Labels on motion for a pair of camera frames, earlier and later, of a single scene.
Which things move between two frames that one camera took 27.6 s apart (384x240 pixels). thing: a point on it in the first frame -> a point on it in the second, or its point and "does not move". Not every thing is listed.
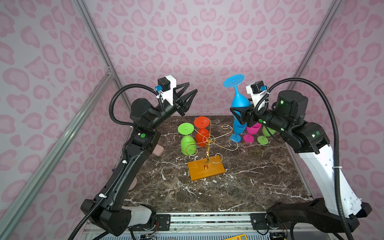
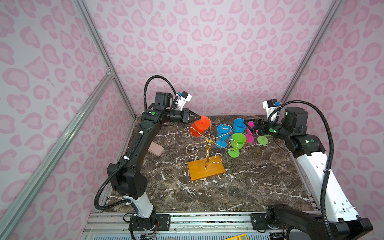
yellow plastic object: (241, 237) does not move
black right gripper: (250, 112) -> (262, 122)
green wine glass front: (263, 140) does not move
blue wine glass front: (237, 100) -> (223, 131)
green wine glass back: (188, 144) -> (238, 141)
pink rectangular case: (158, 150) does not move
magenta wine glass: (251, 131) does not move
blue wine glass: (238, 129) does not move
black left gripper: (182, 106) -> (185, 113)
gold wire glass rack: (201, 167) does not move
